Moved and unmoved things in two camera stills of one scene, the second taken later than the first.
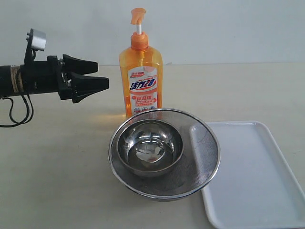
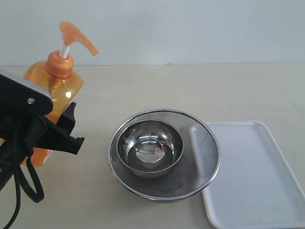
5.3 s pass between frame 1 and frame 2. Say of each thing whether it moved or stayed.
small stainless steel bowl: stayed
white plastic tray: stayed
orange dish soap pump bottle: moved
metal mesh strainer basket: stayed
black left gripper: moved
